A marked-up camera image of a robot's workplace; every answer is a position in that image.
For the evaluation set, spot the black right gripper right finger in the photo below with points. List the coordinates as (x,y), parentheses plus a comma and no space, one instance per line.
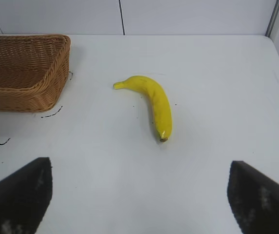
(263,207)

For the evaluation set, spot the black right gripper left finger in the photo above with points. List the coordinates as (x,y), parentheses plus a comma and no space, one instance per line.
(17,200)

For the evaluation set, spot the yellow banana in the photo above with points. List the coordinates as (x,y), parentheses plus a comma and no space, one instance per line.
(158,97)

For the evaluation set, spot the brown wicker basket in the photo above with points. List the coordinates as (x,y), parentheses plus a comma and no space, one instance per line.
(49,92)

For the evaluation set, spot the grey aluminium frame post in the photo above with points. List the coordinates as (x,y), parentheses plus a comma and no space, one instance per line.
(274,19)

